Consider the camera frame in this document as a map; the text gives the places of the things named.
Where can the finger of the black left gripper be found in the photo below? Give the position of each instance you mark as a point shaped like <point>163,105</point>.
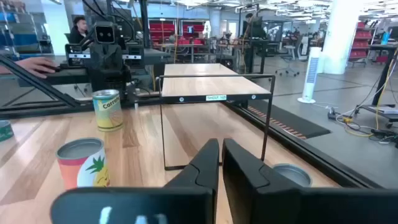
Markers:
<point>99,68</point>
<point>115,68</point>

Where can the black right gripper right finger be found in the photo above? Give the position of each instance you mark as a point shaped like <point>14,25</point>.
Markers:
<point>255,199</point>

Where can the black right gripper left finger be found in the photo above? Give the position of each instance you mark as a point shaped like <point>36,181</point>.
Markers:
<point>186,202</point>

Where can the yellow and green corn can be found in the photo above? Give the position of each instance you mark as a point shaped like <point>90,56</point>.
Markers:
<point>108,112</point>

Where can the green and red patterned can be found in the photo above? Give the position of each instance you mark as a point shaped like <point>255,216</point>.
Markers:
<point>292,174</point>

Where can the red and white fruit can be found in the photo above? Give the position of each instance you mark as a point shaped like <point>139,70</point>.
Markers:
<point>84,165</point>

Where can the green sliced peaches can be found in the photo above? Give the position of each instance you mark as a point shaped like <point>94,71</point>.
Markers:
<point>5,132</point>

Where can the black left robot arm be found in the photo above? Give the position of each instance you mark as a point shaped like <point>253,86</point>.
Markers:
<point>122,29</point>

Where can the wooden shelf with black legs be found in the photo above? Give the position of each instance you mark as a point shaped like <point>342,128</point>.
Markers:
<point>211,84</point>

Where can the person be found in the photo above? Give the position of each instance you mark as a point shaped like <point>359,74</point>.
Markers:
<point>77,31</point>
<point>250,26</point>

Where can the person's hand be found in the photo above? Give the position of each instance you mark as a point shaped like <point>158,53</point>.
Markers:
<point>34,66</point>

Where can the blue bin shelving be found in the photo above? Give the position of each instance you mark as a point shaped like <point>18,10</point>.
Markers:
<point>21,37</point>

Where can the red bin rack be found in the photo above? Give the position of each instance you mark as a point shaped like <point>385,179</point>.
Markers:
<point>360,40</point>
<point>174,29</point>

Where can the black mat with orange stripes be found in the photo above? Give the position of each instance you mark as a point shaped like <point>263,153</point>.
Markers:
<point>289,123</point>

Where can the black power strip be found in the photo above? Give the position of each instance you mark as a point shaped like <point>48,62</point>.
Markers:
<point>332,115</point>

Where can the white tower fan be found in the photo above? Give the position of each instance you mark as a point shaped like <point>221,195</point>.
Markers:
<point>311,74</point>

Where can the grey office chair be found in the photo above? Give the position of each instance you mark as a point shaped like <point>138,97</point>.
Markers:
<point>289,53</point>

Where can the black desk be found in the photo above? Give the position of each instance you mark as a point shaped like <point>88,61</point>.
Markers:
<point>384,71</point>

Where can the white building column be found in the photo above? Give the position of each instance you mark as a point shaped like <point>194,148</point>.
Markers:
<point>342,37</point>

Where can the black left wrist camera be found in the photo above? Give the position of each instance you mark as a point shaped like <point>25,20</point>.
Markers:
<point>104,33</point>

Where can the black metal table frame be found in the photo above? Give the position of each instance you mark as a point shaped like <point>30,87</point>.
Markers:
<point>40,85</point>

